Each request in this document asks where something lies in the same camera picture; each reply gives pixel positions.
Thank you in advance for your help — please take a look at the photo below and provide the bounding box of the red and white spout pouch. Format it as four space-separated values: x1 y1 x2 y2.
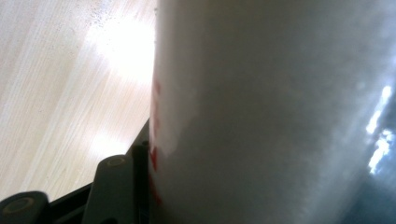
148 0 396 224

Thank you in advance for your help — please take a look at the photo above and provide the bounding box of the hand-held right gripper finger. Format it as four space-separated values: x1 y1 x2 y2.
82 119 151 224

